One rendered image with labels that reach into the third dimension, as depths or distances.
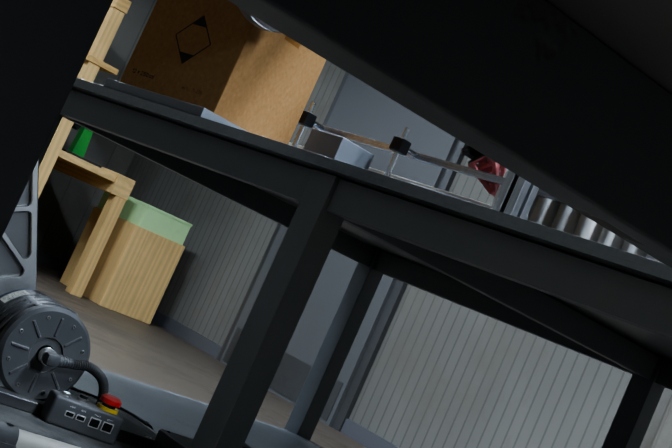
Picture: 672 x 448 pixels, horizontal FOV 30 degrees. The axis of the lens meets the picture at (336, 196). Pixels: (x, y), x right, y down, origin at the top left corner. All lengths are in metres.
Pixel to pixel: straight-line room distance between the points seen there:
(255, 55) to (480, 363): 3.92
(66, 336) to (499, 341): 4.24
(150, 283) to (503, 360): 2.86
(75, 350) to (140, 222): 5.90
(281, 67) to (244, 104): 0.12
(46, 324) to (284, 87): 0.77
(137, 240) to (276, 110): 5.50
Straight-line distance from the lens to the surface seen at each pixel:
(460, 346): 6.38
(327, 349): 3.67
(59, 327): 2.15
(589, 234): 2.29
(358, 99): 7.70
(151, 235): 8.10
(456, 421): 6.25
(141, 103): 2.56
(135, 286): 8.13
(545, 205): 2.35
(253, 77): 2.53
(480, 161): 2.48
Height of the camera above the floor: 0.61
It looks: 5 degrees up
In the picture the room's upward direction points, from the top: 24 degrees clockwise
